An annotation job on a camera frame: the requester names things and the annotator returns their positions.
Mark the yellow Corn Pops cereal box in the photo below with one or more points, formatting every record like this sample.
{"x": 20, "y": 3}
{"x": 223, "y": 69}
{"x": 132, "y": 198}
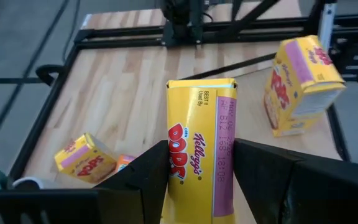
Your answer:
{"x": 197, "y": 124}
{"x": 303, "y": 77}
{"x": 82, "y": 158}

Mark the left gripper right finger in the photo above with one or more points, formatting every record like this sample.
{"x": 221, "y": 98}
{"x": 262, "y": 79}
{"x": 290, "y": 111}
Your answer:
{"x": 291, "y": 186}

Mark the orange cereal box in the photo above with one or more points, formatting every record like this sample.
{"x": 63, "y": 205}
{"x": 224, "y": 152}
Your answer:
{"x": 123, "y": 161}

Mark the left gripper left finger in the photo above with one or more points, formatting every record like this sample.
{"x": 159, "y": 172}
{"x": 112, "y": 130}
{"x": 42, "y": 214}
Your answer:
{"x": 135, "y": 186}

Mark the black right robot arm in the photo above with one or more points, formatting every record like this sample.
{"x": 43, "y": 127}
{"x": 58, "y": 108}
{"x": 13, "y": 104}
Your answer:
{"x": 182, "y": 18}

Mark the black metal table frame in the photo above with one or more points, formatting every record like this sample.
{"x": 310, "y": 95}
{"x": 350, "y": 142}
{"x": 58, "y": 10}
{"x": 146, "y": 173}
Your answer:
{"x": 120, "y": 32}

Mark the silver metal post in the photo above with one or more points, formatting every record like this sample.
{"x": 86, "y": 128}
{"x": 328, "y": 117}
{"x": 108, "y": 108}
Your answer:
{"x": 326, "y": 28}

